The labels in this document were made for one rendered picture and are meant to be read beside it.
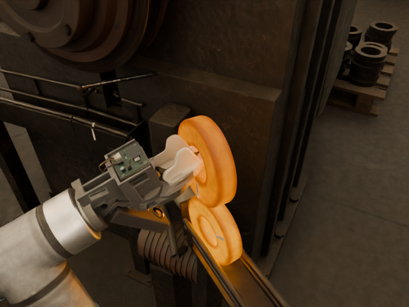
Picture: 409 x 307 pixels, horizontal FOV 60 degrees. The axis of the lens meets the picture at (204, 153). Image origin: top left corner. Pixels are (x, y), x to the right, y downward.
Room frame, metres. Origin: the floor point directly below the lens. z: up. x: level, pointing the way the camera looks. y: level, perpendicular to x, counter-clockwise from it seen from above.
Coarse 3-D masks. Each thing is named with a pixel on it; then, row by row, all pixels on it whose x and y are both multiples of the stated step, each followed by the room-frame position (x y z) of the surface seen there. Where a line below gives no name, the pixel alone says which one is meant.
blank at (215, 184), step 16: (192, 128) 0.45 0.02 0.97; (208, 128) 0.43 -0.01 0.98; (192, 144) 0.45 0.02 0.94; (208, 144) 0.41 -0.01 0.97; (224, 144) 0.41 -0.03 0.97; (208, 160) 0.40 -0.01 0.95; (224, 160) 0.39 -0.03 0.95; (208, 176) 0.40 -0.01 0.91; (224, 176) 0.38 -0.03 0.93; (208, 192) 0.39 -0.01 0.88; (224, 192) 0.37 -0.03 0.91
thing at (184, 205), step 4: (184, 200) 0.52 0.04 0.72; (188, 200) 0.52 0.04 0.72; (180, 204) 0.51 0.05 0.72; (184, 204) 0.51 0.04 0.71; (188, 204) 0.52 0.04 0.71; (180, 208) 0.51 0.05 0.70; (184, 208) 0.51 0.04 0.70; (188, 208) 0.52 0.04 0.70; (184, 212) 0.51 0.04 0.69; (188, 212) 0.51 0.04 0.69; (184, 216) 0.51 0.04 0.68; (188, 216) 0.51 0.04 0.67; (184, 224) 0.51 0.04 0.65; (184, 232) 0.50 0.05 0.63
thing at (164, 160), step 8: (176, 136) 0.44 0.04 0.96; (168, 144) 0.43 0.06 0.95; (176, 144) 0.44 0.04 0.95; (184, 144) 0.44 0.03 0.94; (168, 152) 0.43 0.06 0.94; (176, 152) 0.44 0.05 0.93; (160, 160) 0.42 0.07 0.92; (168, 160) 0.43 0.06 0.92; (160, 168) 0.42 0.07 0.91; (168, 168) 0.42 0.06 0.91
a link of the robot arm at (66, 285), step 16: (64, 272) 0.28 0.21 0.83; (48, 288) 0.25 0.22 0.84; (64, 288) 0.26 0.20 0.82; (80, 288) 0.27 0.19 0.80; (16, 304) 0.24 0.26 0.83; (32, 304) 0.23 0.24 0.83; (48, 304) 0.24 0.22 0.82; (64, 304) 0.24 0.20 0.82; (80, 304) 0.25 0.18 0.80; (96, 304) 0.27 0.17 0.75
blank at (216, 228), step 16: (192, 208) 0.49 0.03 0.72; (208, 208) 0.45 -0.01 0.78; (224, 208) 0.45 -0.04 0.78; (192, 224) 0.50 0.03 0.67; (208, 224) 0.48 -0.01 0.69; (224, 224) 0.42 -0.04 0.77; (208, 240) 0.45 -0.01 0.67; (224, 240) 0.40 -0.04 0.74; (240, 240) 0.41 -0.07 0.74; (224, 256) 0.40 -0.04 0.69
